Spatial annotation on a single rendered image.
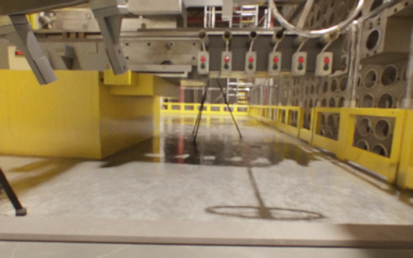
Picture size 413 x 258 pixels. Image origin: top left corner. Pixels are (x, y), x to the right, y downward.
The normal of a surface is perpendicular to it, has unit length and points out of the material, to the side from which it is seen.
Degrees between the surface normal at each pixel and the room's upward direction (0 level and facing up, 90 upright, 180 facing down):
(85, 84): 90
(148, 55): 90
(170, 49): 90
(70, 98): 90
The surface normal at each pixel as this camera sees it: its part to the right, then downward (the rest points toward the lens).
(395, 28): -0.10, 0.11
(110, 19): -0.07, 0.50
